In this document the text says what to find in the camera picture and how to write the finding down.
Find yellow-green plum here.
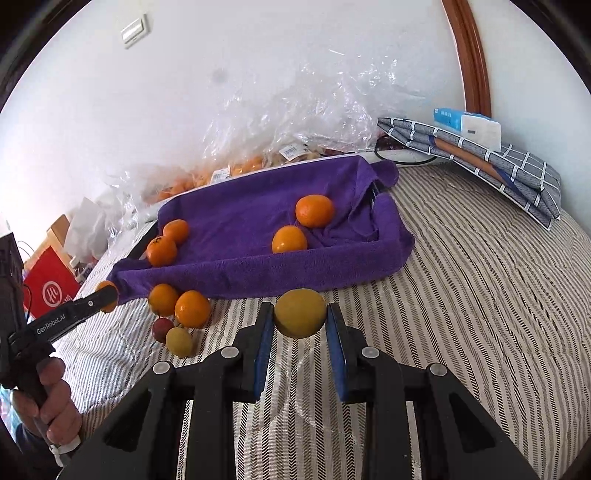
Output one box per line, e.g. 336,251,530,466
274,288,327,339

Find small orange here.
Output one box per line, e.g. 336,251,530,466
162,219,190,245

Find oval orange citrus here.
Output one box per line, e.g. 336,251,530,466
271,225,308,254

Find large orange mandarin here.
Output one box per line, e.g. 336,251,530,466
294,194,335,229

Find person's left hand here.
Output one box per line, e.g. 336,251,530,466
12,357,82,445

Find red paper bag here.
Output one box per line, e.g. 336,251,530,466
23,247,80,319

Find small green plum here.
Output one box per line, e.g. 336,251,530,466
165,327,193,358

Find white plastic bag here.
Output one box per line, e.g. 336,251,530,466
63,197,110,262

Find small red plum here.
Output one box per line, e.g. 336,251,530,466
151,317,174,343

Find orange mandarin back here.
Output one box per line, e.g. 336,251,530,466
148,283,179,317

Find purple towel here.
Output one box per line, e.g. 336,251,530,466
108,158,415,302

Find blue checked folded cloth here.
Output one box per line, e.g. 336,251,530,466
378,117,562,229

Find bagged oranges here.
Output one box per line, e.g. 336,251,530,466
143,143,322,205

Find blue white tissue pack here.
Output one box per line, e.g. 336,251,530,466
433,108,502,152

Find clear plastic bags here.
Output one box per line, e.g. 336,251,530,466
105,51,427,226

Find black cable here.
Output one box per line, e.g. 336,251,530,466
372,135,438,166

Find white wall switch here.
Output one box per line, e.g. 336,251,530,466
120,14,150,49

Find brown wooden door frame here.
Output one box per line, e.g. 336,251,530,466
442,0,492,117

